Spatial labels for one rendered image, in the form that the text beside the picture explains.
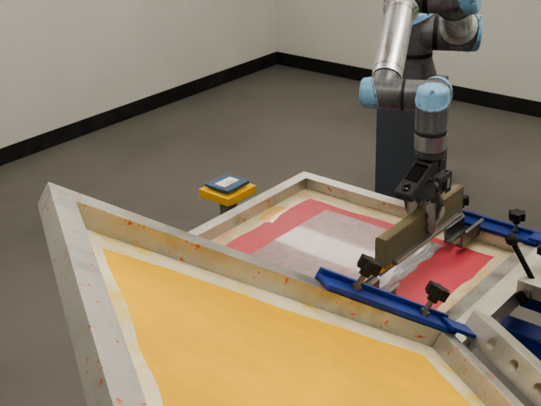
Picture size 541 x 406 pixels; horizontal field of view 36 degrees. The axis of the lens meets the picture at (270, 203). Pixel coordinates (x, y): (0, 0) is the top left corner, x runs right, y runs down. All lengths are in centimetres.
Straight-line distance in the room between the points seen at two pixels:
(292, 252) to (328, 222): 20
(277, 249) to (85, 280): 131
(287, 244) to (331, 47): 477
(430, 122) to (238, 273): 76
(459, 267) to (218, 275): 100
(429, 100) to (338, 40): 499
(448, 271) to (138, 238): 109
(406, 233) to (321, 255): 32
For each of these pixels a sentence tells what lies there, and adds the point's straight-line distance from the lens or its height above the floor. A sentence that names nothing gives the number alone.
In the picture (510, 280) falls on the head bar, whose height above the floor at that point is 104.
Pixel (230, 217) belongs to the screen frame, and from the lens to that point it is 233.
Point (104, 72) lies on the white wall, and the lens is 598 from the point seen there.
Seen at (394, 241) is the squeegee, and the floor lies 112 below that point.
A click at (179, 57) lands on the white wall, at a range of 645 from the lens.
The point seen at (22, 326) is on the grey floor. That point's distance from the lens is 385.
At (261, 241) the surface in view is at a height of 96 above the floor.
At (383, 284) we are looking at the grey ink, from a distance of 206.
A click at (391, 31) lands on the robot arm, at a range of 216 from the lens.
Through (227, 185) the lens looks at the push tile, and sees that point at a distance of 258.
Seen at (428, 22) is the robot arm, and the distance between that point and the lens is 269.
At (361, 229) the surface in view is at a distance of 232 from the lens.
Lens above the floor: 203
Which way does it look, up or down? 26 degrees down
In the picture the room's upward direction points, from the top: 2 degrees counter-clockwise
